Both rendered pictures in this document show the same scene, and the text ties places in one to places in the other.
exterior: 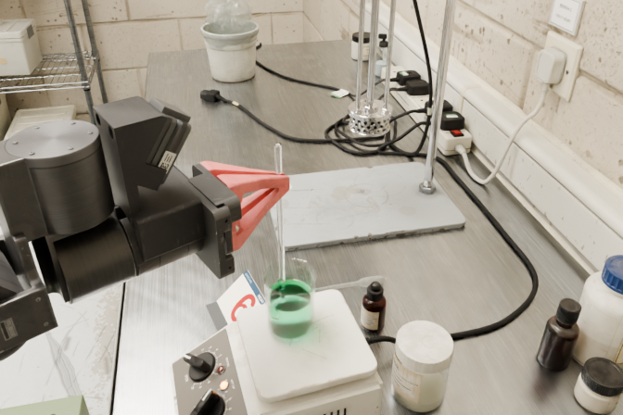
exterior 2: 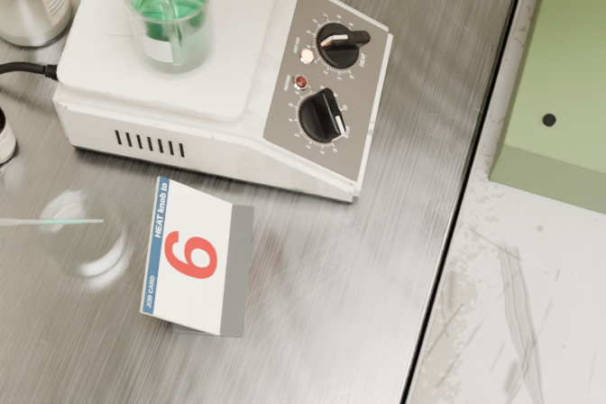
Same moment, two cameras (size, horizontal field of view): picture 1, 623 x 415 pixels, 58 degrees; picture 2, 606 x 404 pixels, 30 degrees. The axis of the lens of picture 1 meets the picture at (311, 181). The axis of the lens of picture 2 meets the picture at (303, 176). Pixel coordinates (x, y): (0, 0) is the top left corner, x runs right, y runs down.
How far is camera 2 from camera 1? 0.77 m
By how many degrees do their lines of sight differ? 81
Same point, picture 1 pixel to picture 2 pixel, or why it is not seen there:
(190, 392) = (350, 105)
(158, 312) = (334, 371)
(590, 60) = not seen: outside the picture
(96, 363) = (466, 303)
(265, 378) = not seen: outside the picture
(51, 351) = (539, 372)
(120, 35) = not seen: outside the picture
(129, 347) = (407, 309)
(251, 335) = (242, 59)
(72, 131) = not seen: outside the picture
